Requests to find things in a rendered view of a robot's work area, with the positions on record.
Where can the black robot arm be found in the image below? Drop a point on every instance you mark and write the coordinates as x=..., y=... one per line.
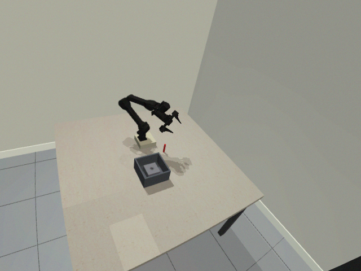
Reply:
x=156, y=108

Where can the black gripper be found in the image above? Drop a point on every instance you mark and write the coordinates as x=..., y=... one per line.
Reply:
x=163, y=127

